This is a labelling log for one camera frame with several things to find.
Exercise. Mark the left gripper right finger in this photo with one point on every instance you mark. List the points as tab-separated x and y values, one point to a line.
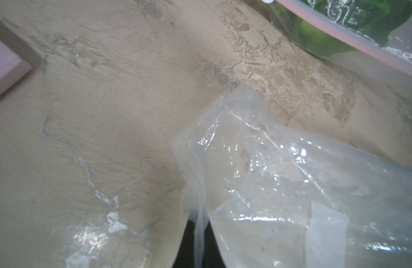
212	257

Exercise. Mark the pink calculator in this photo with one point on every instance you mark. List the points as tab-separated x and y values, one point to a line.
12	67

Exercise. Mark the green lettuce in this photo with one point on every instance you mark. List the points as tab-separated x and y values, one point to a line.
374	20

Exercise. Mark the clear blue-zip bag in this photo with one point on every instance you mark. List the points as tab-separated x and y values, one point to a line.
278	197

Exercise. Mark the clear pink-zip lettuce bag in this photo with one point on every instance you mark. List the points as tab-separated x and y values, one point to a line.
391	64

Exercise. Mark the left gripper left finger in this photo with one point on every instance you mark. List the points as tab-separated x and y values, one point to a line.
185	255

